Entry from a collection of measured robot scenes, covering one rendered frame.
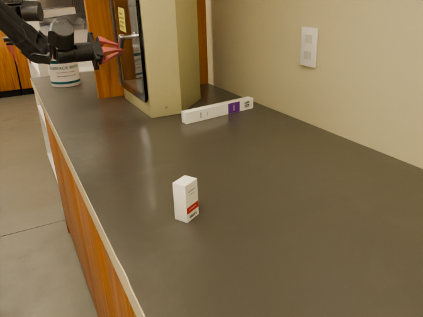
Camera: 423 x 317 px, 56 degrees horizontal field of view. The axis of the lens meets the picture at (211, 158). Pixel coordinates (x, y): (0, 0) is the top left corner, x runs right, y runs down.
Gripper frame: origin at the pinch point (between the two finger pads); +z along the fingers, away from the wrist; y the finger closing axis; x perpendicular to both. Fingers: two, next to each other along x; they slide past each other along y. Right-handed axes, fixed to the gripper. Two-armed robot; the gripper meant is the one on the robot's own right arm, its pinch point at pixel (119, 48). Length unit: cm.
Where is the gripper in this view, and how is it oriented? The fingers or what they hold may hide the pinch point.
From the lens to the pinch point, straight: 136.3
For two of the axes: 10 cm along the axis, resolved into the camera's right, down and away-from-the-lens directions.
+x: -3.2, 3.9, 8.6
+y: -3.4, -9.0, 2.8
